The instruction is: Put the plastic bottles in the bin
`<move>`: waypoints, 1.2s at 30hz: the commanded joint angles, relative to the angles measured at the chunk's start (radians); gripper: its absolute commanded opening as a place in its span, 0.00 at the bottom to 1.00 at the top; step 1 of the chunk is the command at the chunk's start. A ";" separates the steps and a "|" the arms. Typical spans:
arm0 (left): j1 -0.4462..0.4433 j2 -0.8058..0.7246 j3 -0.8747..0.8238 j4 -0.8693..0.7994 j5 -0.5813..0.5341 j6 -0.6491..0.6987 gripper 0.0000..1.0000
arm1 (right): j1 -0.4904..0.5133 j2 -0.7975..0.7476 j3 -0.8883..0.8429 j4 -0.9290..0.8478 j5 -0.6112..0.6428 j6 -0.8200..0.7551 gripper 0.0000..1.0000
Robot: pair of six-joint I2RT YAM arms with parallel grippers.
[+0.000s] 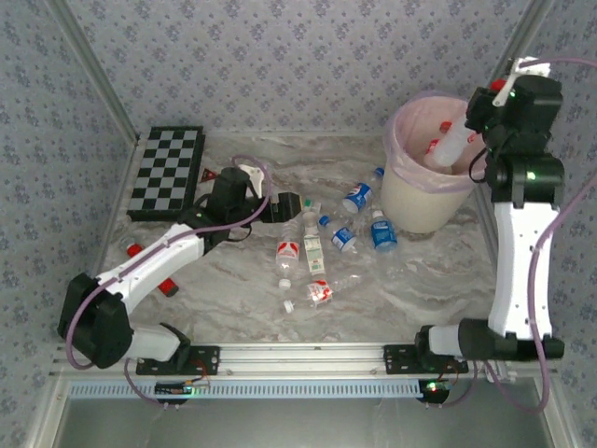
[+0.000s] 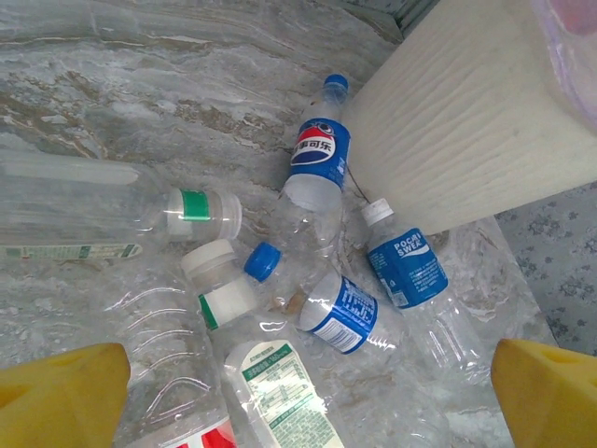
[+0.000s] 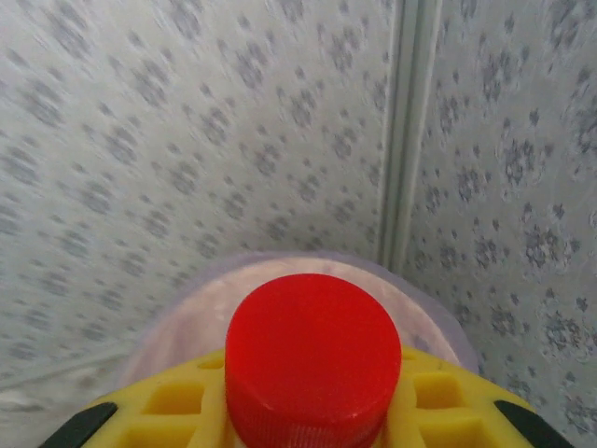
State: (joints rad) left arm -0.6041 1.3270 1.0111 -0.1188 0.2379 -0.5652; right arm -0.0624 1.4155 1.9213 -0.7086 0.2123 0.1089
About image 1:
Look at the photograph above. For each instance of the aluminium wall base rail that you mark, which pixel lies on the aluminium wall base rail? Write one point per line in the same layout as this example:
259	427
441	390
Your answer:
280	134

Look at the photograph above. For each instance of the crushed Pepsi bottle blue cap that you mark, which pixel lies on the crushed Pepsi bottle blue cap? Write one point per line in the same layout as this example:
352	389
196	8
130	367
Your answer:
356	198

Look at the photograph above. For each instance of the grey metal panel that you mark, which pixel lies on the grey metal panel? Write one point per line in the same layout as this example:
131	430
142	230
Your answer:
303	424

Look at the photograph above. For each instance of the aluminium corner post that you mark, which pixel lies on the aluminium corner post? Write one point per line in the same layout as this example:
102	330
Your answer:
531	23
100	74

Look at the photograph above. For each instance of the clear bottle red cap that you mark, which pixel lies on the clear bottle red cap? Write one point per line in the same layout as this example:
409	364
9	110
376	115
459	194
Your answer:
134	249
445	125

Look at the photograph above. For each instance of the small Pepsi bottle blue cap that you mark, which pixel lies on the small Pepsi bottle blue cap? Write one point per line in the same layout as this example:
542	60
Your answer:
342	238

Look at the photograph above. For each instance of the blue label bottle white cap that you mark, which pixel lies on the blue label bottle white cap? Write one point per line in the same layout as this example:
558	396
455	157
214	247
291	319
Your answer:
383	233

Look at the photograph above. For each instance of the milky white bottle red cap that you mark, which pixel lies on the milky white bottle red cap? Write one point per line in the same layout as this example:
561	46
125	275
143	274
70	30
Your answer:
448	147

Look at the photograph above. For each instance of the cream waste bin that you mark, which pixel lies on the cream waste bin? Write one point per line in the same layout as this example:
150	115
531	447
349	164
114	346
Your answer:
420	210

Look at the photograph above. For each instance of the small red black object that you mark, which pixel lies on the small red black object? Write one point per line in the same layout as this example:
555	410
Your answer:
167	287

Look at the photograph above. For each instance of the black white chessboard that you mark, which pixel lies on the black white chessboard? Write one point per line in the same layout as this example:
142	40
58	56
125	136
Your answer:
163	172

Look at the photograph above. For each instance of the red black triangle sticker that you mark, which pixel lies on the red black triangle sticker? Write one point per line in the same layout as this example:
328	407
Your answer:
210	177

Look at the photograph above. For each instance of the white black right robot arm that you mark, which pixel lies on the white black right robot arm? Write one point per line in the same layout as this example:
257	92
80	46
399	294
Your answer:
517	261

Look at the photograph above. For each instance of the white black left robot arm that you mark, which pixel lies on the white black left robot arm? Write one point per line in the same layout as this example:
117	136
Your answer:
158	259

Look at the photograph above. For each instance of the clear bottle red white label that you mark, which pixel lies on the clear bottle red white label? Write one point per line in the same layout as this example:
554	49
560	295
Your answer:
319	291
287	252

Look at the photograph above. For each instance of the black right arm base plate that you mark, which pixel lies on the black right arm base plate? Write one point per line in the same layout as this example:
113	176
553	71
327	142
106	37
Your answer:
401	359

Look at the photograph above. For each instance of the clear bottle green white label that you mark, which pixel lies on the clear bottle green white label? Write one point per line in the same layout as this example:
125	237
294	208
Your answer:
314	254

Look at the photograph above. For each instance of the small circuit board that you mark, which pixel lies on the small circuit board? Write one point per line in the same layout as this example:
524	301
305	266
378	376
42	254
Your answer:
434	391
177	388

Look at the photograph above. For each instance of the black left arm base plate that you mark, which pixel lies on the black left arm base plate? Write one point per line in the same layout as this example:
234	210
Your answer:
205	359

